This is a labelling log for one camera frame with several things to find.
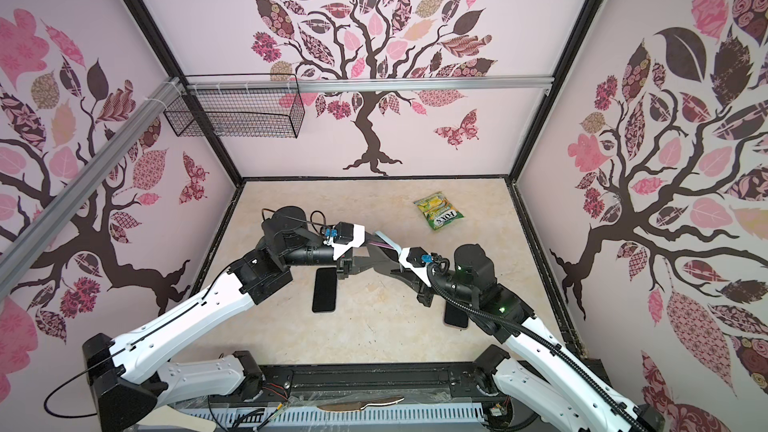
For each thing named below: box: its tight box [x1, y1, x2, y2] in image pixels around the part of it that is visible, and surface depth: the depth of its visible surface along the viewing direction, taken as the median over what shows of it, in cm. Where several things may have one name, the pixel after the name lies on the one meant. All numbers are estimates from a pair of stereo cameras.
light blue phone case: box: [374, 231, 402, 255], surface depth 58 cm
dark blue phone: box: [312, 267, 337, 313], surface depth 91 cm
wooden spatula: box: [135, 405, 217, 432], surface depth 70 cm
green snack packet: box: [413, 191, 465, 231], surface depth 109 cm
